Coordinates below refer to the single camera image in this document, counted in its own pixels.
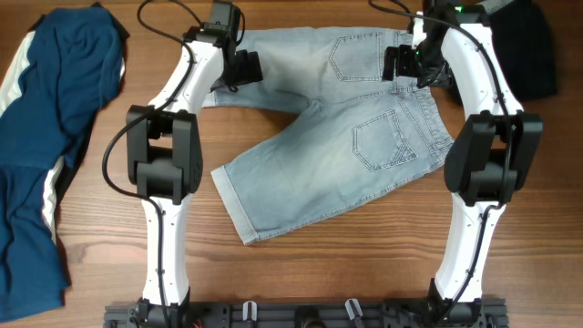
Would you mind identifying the light blue denim shorts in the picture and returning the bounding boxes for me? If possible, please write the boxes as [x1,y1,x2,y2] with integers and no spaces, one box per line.
[205,27,453,244]

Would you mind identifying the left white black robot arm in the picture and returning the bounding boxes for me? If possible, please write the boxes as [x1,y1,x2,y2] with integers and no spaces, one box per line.
[127,1,262,327]

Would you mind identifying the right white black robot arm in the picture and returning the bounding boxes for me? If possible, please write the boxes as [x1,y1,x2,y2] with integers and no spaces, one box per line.
[379,1,543,327]

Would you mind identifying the black folded garment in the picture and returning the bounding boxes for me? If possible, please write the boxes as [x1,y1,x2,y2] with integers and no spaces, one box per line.
[480,0,557,102]

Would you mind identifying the blue white-striped garment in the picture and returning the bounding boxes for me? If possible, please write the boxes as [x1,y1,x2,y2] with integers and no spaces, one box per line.
[1,3,128,323]

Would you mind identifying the left black camera cable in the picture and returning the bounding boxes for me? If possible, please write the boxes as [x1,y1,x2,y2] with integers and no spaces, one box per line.
[100,0,205,328]

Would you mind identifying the black camera cable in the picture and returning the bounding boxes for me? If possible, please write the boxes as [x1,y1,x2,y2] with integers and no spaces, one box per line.
[100,0,205,328]
[368,0,515,320]

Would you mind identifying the right black camera cable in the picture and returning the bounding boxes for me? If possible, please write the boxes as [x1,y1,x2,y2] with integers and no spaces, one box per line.
[368,0,515,320]

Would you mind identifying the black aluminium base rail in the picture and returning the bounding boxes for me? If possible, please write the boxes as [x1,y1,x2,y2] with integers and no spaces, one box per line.
[103,298,509,328]

